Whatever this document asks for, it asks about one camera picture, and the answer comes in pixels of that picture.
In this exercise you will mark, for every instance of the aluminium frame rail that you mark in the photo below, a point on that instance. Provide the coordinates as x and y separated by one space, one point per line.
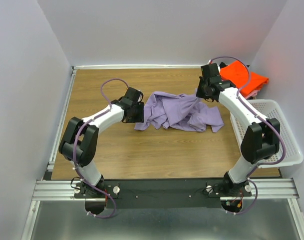
268 188

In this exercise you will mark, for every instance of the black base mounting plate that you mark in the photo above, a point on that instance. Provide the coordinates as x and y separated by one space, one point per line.
209 198

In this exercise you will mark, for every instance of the dark grey folded t shirt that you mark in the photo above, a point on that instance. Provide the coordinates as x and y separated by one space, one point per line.
235 67

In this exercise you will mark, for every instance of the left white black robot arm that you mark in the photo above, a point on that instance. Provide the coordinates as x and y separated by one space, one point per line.
79 141

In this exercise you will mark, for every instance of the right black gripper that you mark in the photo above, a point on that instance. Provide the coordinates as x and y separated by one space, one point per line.
199 93

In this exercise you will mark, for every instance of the pink folded t shirt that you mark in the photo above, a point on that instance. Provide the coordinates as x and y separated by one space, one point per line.
252 94

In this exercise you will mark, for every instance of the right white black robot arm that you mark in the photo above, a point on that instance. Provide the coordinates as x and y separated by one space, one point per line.
262 134

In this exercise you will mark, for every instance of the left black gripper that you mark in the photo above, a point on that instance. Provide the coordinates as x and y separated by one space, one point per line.
140 118

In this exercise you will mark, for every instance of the purple t shirt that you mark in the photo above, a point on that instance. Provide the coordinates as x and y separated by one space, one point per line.
182 112

